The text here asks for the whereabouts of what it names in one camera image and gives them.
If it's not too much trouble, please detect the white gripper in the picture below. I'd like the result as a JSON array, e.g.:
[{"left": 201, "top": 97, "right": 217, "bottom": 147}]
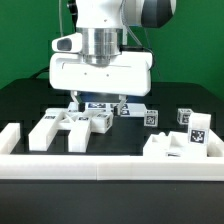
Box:
[{"left": 50, "top": 51, "right": 152, "bottom": 116}]

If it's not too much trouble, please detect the white chair back frame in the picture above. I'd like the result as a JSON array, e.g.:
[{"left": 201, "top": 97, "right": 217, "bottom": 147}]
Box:
[{"left": 28, "top": 108, "right": 91, "bottom": 153}]

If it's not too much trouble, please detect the white chair seat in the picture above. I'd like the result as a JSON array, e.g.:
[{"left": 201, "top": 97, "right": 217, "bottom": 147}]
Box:
[{"left": 143, "top": 132, "right": 215, "bottom": 159}]

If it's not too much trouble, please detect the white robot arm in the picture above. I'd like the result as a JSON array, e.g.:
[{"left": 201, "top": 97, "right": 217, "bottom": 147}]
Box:
[{"left": 49, "top": 0, "right": 176, "bottom": 111}]

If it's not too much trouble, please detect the white tag sheet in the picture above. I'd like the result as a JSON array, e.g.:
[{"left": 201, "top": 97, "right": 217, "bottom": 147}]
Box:
[{"left": 66, "top": 102, "right": 146, "bottom": 117}]

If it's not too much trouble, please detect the tagged white cube left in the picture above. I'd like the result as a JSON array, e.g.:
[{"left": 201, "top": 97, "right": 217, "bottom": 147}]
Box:
[{"left": 144, "top": 110, "right": 158, "bottom": 127}]

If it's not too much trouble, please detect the tagged white cube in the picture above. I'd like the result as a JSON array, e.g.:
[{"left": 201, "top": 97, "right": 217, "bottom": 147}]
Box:
[
  {"left": 177, "top": 108, "right": 193, "bottom": 125},
  {"left": 144, "top": 110, "right": 158, "bottom": 127}
]

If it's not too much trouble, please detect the tagged white cube right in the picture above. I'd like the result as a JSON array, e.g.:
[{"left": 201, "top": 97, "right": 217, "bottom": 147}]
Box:
[{"left": 177, "top": 108, "right": 193, "bottom": 125}]

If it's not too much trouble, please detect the black cable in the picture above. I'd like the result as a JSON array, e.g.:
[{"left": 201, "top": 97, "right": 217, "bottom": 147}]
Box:
[{"left": 29, "top": 66, "right": 51, "bottom": 80}]

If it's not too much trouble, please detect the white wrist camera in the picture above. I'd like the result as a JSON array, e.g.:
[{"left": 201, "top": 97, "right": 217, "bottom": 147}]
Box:
[{"left": 52, "top": 33, "right": 82, "bottom": 53}]

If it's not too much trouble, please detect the white front fence rail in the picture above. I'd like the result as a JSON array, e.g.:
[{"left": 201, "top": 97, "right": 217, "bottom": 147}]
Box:
[{"left": 0, "top": 154, "right": 224, "bottom": 181}]

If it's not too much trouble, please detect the white fence rail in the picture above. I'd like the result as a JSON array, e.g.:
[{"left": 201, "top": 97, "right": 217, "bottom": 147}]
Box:
[
  {"left": 208, "top": 130, "right": 224, "bottom": 157},
  {"left": 0, "top": 123, "right": 21, "bottom": 155},
  {"left": 0, "top": 154, "right": 224, "bottom": 181}
]

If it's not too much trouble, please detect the black camera stand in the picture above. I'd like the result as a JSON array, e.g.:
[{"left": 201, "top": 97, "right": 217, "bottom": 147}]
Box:
[{"left": 67, "top": 0, "right": 78, "bottom": 26}]

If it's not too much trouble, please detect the white left fence rail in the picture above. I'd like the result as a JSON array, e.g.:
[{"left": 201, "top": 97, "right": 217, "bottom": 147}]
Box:
[{"left": 0, "top": 123, "right": 21, "bottom": 155}]

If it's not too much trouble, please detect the white right fence rail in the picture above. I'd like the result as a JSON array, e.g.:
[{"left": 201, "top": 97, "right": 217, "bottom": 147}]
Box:
[{"left": 208, "top": 130, "right": 224, "bottom": 157}]

